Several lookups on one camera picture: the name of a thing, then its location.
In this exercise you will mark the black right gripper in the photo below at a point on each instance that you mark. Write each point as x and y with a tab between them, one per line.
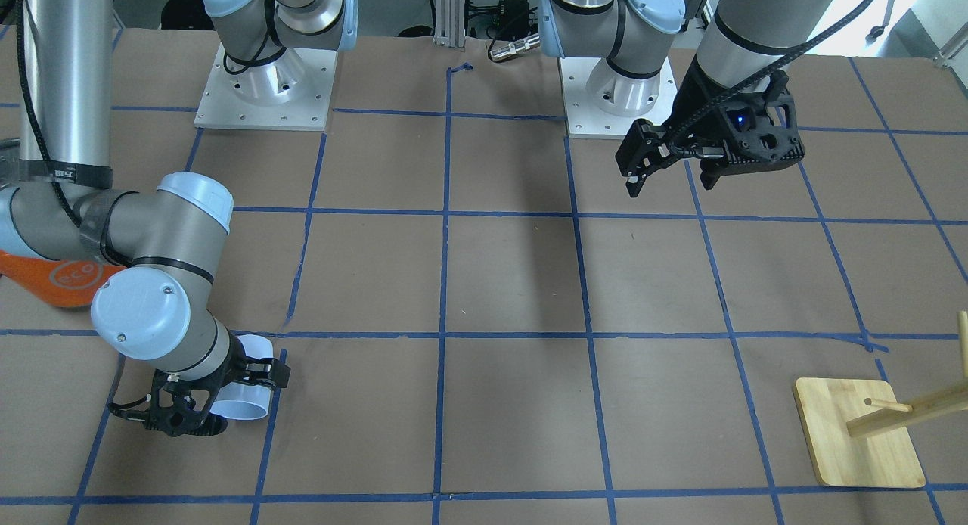
235	368

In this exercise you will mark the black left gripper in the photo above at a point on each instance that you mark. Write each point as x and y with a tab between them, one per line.
689	105

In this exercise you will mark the light blue plastic cup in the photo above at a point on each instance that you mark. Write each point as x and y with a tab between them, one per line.
246	403

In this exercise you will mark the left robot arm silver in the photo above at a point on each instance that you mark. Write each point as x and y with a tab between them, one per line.
746	41

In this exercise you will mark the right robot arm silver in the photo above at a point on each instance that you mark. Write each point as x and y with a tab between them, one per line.
58	203

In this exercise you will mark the wooden cup rack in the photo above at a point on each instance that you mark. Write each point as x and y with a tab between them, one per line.
857	430

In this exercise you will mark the orange can with silver lid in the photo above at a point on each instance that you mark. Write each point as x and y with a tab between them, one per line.
60	284

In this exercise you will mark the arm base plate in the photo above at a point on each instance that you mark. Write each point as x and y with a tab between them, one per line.
601	104
291	94

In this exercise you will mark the aluminium frame post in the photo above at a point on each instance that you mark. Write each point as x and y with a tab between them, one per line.
449	27

